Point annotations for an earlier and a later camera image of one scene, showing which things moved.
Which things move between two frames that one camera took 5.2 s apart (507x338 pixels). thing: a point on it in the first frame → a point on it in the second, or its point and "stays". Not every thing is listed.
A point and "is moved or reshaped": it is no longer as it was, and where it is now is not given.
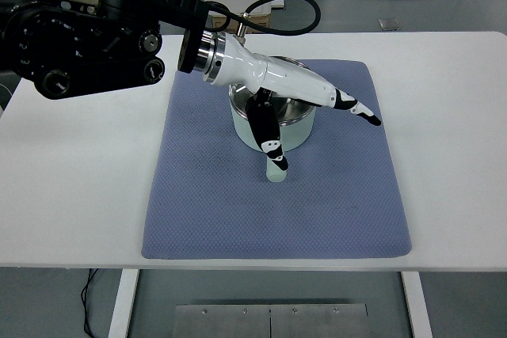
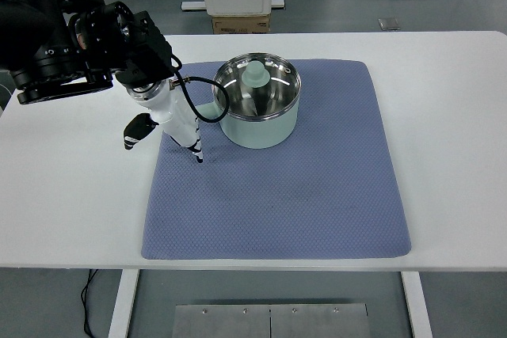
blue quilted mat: [343, 194] stays
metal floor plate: [270, 320] stays
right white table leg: [417, 305] stays
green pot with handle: [295, 120] is moved or reshaped
